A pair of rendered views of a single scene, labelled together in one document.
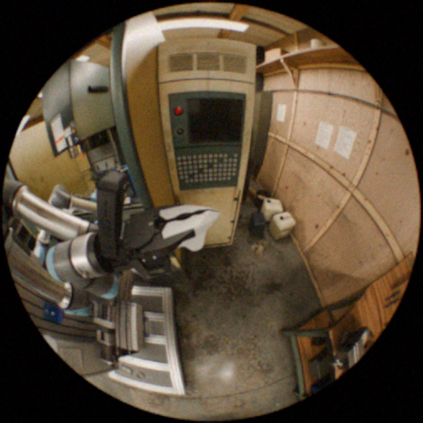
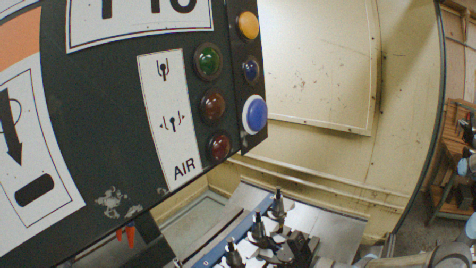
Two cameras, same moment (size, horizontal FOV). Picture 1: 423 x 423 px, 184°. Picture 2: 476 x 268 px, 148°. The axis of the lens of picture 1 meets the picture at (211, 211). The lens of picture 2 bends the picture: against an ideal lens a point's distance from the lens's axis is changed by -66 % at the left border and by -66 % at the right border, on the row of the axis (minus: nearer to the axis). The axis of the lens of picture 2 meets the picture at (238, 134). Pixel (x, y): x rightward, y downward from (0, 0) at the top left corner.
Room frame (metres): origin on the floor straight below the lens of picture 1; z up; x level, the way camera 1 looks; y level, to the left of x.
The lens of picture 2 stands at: (0.63, 1.18, 1.69)
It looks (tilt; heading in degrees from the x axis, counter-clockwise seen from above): 23 degrees down; 318
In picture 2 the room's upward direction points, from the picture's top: 6 degrees counter-clockwise
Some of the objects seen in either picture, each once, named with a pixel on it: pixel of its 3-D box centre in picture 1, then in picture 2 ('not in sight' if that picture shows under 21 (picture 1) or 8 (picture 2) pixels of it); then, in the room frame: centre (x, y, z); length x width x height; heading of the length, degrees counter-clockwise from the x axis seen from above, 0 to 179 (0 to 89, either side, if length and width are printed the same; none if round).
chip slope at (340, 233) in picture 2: not in sight; (268, 253); (0.99, 0.72, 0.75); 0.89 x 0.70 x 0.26; 7
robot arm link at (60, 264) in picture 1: (70, 262); not in sight; (0.02, 0.27, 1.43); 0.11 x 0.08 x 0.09; 112
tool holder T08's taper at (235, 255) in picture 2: not in sight; (232, 254); (0.86, 1.03, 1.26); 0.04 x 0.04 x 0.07
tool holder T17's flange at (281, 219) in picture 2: not in sight; (277, 214); (0.89, 0.81, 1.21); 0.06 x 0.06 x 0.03
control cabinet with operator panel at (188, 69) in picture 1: (203, 155); not in sight; (1.46, 0.10, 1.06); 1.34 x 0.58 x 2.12; 7
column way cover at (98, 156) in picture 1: (105, 164); (87, 233); (1.35, 1.42, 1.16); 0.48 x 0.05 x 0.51; 97
